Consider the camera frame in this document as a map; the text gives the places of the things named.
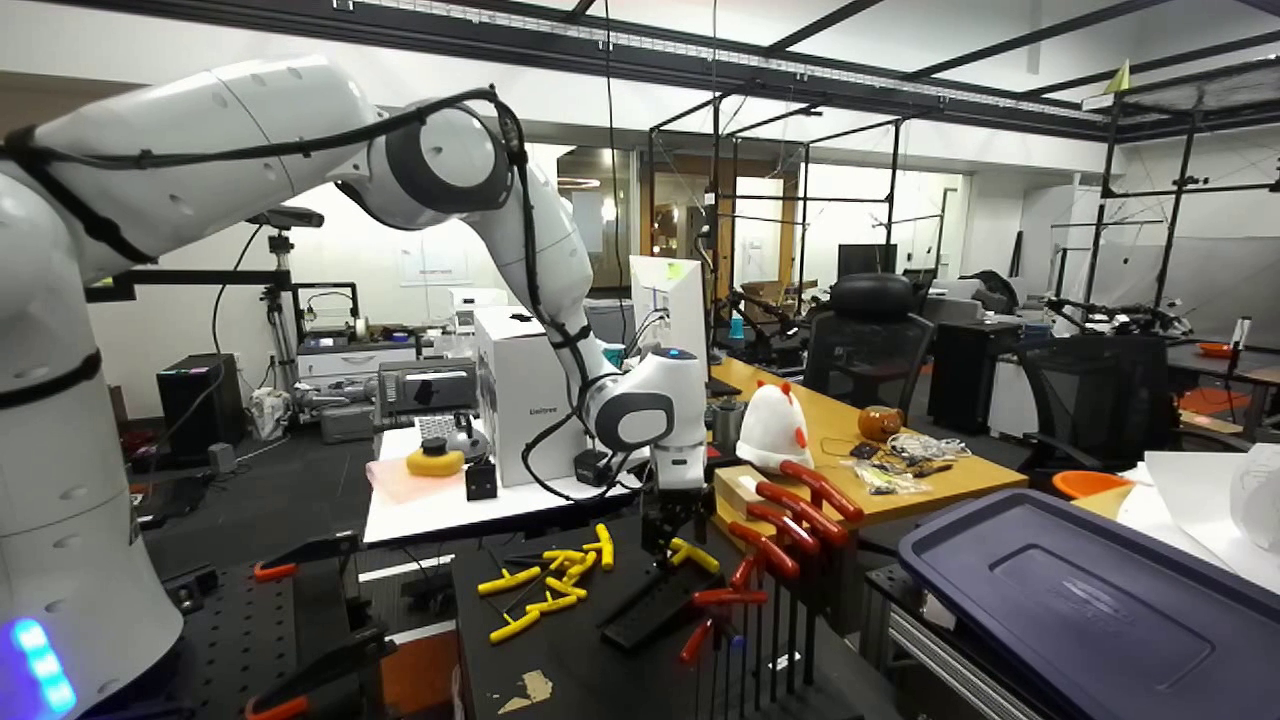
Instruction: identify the orange plastic disc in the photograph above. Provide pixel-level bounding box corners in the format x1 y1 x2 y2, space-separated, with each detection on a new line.
1048 470 1136 503

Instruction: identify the bag of small tools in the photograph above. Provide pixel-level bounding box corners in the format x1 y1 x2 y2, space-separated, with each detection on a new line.
850 423 973 480

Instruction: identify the yellow tape roll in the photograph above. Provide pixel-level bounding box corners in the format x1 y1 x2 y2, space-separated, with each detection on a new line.
402 450 469 480

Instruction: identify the small black box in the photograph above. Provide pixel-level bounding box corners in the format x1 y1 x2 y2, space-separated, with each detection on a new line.
459 453 500 503

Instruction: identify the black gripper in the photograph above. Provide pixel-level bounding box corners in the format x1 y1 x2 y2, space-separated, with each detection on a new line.
636 480 716 559

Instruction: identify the wooden desk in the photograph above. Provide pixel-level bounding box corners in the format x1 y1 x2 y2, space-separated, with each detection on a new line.
703 350 1031 538

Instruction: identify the black speaker box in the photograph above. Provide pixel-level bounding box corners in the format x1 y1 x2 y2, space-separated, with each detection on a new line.
154 352 250 453

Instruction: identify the tall white box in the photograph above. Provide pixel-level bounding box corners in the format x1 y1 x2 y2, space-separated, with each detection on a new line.
627 252 713 364

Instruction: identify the orange ball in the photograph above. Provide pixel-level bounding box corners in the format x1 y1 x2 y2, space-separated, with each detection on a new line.
854 400 907 445

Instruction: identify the black office chair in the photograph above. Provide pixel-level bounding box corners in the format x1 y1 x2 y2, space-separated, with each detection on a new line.
801 273 933 411

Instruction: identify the grey camera device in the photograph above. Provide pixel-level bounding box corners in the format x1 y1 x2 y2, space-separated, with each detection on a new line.
375 357 481 423

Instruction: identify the tan wood chip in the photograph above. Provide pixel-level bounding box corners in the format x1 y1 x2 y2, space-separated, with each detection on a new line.
497 668 555 720

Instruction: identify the black tripod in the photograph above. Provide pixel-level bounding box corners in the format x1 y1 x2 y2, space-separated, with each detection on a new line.
243 206 330 445

